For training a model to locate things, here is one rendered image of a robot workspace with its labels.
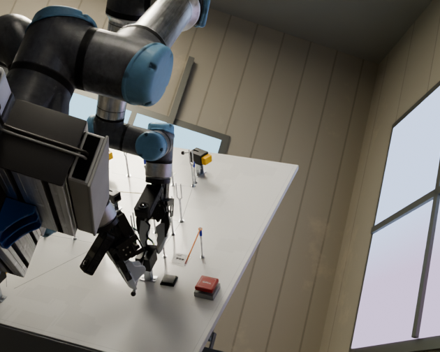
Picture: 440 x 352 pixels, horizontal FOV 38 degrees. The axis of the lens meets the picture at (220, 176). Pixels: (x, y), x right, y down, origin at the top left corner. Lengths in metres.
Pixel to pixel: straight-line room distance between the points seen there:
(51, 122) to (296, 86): 3.73
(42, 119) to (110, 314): 1.00
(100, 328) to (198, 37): 3.07
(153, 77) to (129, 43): 0.07
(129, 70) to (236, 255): 0.89
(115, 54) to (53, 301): 0.87
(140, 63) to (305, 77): 3.44
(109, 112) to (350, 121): 3.00
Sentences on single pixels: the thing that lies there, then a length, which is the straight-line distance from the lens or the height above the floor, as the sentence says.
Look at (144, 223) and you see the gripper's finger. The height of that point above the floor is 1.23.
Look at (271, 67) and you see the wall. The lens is 4.47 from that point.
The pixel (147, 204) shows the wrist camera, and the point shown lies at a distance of 1.70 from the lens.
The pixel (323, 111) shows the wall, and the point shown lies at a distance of 4.43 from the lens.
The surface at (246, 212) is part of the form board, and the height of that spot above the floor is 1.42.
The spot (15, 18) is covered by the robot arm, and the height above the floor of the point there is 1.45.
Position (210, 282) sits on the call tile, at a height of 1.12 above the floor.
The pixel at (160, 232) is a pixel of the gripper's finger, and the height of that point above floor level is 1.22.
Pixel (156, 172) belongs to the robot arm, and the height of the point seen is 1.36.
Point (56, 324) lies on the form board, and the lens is 1.73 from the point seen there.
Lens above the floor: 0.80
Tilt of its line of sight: 20 degrees up
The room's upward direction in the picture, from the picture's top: 16 degrees clockwise
